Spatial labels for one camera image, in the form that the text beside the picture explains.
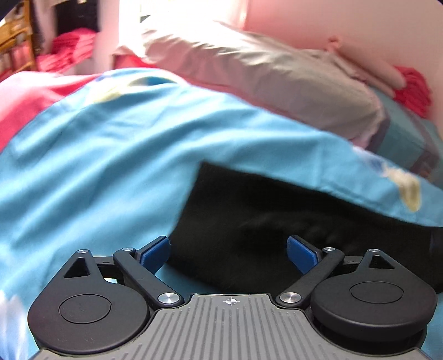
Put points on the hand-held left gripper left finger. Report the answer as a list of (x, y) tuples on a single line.
[(154, 254)]

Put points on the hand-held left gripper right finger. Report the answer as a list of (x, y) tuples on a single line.
[(301, 254)]

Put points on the black pants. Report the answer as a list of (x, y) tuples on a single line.
[(242, 214)]

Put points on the blue floral blanket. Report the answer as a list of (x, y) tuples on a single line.
[(103, 155)]

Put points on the beige pillow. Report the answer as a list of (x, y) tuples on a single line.
[(259, 76)]

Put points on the pink bed sheet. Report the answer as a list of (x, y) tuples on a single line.
[(24, 104)]

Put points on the folded beige cloth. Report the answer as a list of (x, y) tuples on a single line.
[(367, 65)]

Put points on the folded red clothes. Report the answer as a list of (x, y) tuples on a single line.
[(415, 90)]

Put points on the stack of pink clothes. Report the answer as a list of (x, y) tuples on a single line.
[(65, 52)]

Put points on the hanging dark clothes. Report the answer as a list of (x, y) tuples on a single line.
[(76, 15)]

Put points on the wooden shelf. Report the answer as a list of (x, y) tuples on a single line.
[(15, 38)]

